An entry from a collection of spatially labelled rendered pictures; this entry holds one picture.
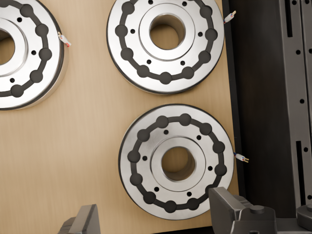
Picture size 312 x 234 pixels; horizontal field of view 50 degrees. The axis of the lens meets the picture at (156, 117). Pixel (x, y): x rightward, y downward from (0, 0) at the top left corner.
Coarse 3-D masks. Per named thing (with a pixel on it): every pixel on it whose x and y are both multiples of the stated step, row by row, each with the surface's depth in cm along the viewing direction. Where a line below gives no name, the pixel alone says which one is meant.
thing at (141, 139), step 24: (144, 120) 29; (168, 120) 29; (192, 120) 29; (144, 144) 29; (216, 144) 30; (120, 168) 29; (144, 168) 29; (216, 168) 30; (144, 192) 29; (168, 192) 29; (192, 192) 29; (168, 216) 29; (192, 216) 29
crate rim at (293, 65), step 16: (288, 0) 22; (288, 16) 23; (288, 32) 24; (288, 48) 22; (288, 64) 22; (304, 64) 22; (288, 80) 22; (304, 80) 22; (288, 96) 22; (304, 96) 23; (288, 112) 23; (304, 112) 23; (288, 128) 23; (304, 128) 23; (288, 144) 23; (304, 144) 23; (288, 160) 23; (304, 160) 23; (304, 176) 23; (304, 192) 23
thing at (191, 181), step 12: (168, 144) 28; (180, 144) 28; (192, 144) 29; (156, 156) 28; (204, 156) 29; (156, 168) 28; (204, 168) 29; (156, 180) 28; (168, 180) 29; (180, 180) 29; (192, 180) 29
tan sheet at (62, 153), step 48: (48, 0) 31; (96, 0) 31; (0, 48) 31; (96, 48) 31; (96, 96) 31; (144, 96) 32; (192, 96) 32; (0, 144) 31; (48, 144) 31; (96, 144) 32; (0, 192) 31; (48, 192) 31; (96, 192) 32
